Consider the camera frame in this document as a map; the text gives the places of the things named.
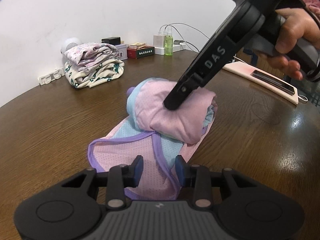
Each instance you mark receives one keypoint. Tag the grey metal tin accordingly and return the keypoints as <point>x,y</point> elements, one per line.
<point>122,52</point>

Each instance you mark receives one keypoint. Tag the black small box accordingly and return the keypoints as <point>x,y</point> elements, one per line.
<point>111,40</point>

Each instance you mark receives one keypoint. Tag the person's right hand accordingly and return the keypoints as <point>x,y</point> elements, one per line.
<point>295,25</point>

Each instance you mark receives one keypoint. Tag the stack of paper cards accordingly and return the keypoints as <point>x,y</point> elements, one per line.
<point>137,45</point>

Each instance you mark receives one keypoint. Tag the white power strip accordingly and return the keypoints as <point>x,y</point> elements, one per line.
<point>178,48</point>

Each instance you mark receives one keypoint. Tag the grey plug adapter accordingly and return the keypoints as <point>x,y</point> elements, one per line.
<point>178,42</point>

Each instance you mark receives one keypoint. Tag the white charger block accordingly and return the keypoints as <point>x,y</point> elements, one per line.
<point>158,41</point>

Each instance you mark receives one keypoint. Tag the green spray bottle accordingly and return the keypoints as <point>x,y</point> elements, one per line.
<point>169,45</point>

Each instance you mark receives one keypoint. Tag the white round speaker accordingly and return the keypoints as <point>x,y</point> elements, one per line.
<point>70,44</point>

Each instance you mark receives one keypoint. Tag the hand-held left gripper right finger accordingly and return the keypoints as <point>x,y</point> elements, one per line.
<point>180,172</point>

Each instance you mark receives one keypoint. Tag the red green cardboard box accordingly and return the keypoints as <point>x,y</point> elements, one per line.
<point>140,53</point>

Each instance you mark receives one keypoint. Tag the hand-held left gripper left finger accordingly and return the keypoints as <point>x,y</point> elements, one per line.
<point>138,171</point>

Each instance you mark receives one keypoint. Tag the black smartphone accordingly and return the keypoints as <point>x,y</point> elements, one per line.
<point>272,81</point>

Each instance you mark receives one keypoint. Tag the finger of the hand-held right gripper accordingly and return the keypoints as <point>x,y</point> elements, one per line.
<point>175,97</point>

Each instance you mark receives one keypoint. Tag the folded cream green-flower garment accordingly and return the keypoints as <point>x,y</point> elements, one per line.
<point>105,73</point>

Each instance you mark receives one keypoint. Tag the pale pink board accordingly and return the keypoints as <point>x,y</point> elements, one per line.
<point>240,71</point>

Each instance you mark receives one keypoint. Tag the pink blue purple mesh garment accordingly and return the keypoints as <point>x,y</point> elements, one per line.
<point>172,120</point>

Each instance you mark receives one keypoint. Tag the white wall socket strip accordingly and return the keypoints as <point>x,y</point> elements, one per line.
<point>50,76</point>

